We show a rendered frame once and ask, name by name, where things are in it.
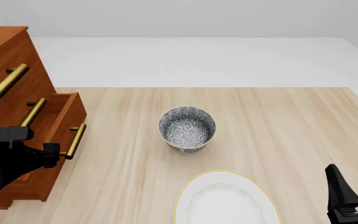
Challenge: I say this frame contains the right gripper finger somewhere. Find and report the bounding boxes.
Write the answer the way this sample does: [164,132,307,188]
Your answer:
[324,163,358,212]

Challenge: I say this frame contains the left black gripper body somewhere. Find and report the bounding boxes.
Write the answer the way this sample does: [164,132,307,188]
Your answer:
[0,141,61,170]

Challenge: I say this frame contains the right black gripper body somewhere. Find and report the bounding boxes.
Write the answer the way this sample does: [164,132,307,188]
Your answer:
[326,208,358,224]

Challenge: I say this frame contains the flat plate on black stalk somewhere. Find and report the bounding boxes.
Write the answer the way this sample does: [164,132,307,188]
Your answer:
[0,125,34,149]

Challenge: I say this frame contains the white plate with yellow rim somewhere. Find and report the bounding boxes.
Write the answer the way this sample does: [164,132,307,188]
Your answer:
[173,169,283,224]

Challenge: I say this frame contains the black white patterned bowl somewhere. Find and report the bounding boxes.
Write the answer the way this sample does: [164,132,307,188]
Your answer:
[158,106,217,155]

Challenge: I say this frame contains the wooden drawer with short handle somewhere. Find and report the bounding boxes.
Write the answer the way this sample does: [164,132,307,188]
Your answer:
[11,91,88,203]

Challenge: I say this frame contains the medium brass handle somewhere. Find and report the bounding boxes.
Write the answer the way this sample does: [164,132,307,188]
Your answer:
[19,97,48,128]

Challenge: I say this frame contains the wooden drawer with medium handle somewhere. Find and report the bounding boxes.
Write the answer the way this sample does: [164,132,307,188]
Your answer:
[0,87,56,131]

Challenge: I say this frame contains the short brass handle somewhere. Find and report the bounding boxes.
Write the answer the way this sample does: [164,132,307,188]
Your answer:
[58,123,88,161]

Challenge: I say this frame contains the large brass handle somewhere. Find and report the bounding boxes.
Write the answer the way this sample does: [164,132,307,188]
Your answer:
[0,63,30,102]

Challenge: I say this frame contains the wooden drawer with large handle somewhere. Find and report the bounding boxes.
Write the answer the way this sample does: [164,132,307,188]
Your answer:
[0,31,57,101]

